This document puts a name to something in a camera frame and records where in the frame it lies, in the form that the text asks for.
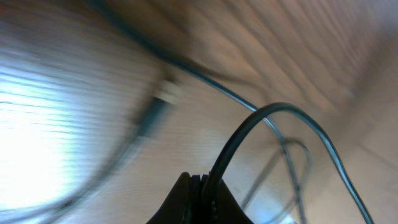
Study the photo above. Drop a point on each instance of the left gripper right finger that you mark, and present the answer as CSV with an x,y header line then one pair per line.
x,y
221,208

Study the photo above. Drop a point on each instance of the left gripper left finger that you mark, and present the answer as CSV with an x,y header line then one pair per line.
x,y
181,204

